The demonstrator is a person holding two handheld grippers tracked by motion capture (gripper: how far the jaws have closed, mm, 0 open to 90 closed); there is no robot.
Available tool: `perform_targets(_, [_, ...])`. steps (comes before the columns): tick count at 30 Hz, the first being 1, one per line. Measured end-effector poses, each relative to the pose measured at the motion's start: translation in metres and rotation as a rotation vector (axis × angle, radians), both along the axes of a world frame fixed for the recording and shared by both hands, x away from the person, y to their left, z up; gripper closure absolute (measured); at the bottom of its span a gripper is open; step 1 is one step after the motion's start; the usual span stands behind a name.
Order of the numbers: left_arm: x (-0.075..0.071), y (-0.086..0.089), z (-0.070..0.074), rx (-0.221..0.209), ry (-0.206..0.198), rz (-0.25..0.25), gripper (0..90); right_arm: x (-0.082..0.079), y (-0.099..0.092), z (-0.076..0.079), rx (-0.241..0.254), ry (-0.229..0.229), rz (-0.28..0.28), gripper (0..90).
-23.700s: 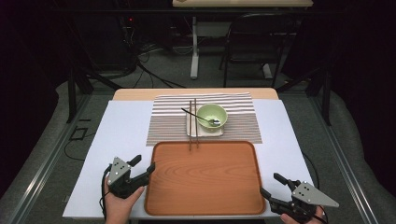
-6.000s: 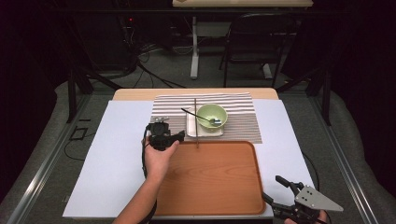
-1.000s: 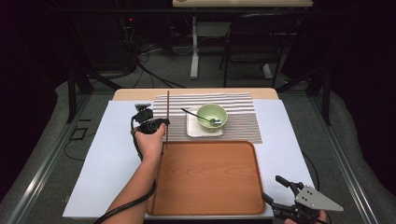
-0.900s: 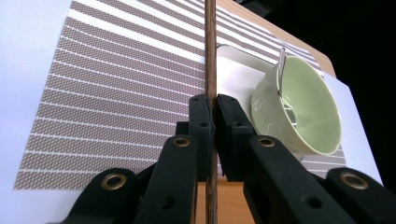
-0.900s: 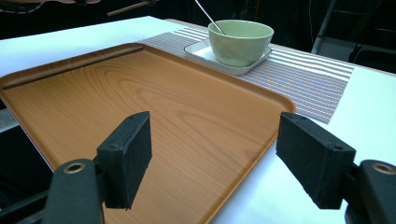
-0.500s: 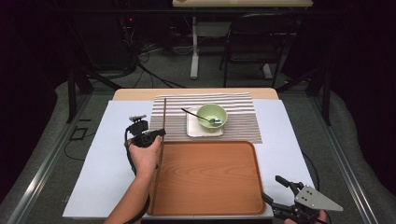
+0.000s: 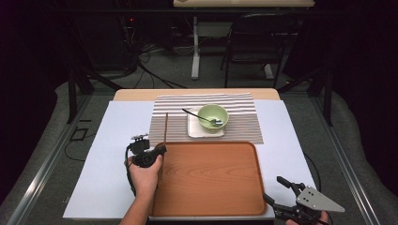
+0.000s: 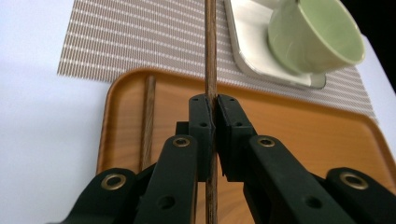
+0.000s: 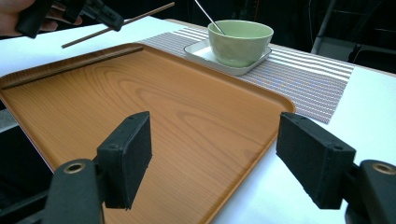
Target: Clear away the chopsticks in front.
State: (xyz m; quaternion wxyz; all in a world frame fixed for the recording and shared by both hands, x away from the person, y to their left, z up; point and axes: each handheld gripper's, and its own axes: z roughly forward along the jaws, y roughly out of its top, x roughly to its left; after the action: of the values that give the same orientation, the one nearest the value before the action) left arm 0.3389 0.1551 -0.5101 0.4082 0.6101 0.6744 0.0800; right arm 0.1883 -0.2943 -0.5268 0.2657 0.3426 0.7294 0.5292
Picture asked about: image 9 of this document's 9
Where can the metal spoon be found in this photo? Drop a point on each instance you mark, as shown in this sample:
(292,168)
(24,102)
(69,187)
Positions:
(208,15)

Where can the green bowl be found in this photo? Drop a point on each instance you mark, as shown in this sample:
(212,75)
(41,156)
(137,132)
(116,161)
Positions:
(239,49)

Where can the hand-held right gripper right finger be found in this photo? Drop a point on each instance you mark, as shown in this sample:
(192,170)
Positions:
(317,161)

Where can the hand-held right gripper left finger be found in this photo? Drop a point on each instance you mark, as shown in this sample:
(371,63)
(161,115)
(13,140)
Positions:
(124,161)

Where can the desk with white legs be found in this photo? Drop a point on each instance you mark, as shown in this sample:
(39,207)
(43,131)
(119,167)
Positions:
(323,25)

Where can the white square plate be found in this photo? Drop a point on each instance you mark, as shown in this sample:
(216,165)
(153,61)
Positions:
(202,53)

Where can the wooden tray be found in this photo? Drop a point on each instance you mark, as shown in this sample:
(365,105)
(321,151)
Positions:
(186,124)

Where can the striped placemat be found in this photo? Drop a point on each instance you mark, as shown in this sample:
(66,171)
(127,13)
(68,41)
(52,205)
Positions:
(295,87)

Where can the brown chopstick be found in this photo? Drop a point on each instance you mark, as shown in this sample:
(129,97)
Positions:
(93,34)

